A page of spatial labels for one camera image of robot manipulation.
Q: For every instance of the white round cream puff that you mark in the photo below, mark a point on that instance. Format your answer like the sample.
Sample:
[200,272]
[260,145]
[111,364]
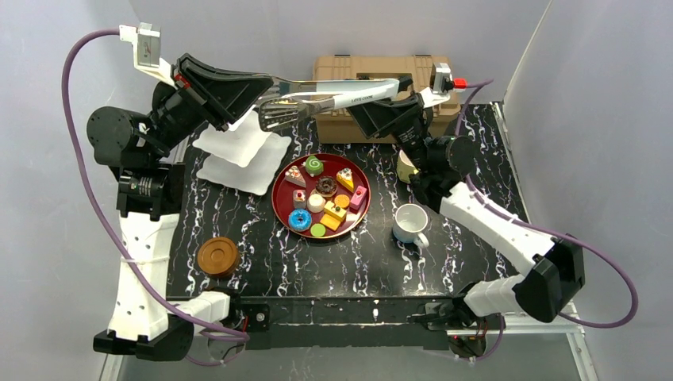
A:
[315,203]

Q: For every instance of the green round macaron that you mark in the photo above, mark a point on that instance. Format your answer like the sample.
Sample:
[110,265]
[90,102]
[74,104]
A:
[317,230]

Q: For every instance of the orange square cake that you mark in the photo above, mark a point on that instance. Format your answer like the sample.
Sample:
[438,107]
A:
[330,222]

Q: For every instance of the green swirl roll cake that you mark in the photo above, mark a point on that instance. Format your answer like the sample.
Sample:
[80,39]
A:
[313,166]

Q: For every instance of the pale green ceramic mug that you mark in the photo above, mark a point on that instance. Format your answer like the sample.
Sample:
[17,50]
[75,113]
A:
[405,168]

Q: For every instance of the black base frame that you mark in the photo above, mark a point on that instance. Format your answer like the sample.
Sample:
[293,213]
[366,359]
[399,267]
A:
[360,322]

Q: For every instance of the chocolate glazed donut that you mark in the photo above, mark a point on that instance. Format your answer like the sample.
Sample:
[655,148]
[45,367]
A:
[326,186]

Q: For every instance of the white mug blue base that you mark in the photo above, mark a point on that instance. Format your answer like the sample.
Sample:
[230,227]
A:
[410,222]

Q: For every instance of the white three-tier dessert stand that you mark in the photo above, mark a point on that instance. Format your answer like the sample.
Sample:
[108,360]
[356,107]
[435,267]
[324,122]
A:
[245,158]

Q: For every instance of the pink cake with cherry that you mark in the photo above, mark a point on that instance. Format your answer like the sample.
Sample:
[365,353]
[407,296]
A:
[357,198]

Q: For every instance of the brown wooden coaster stack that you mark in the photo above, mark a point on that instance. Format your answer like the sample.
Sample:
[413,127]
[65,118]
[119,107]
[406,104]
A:
[218,257]

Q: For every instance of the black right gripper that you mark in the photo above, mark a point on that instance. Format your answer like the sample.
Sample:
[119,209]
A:
[401,117]

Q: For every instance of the orange round cookie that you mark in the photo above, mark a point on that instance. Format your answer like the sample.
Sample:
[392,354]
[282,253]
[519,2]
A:
[342,200]

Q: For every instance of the red round tray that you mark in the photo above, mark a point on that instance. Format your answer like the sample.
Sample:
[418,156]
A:
[281,194]

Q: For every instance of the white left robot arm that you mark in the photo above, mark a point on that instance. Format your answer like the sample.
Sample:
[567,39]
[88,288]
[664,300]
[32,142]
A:
[135,147]

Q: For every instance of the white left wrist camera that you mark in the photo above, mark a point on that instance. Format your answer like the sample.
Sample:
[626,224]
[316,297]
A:
[146,41]

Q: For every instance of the yellow cake slice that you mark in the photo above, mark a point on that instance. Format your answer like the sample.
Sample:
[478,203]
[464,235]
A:
[345,178]

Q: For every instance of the blue sprinkled donut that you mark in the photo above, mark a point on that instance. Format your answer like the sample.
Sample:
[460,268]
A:
[300,220]

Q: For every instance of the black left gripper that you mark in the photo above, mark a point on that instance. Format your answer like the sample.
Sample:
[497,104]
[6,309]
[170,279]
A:
[194,90]

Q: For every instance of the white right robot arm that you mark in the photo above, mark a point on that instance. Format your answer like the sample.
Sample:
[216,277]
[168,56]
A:
[550,269]

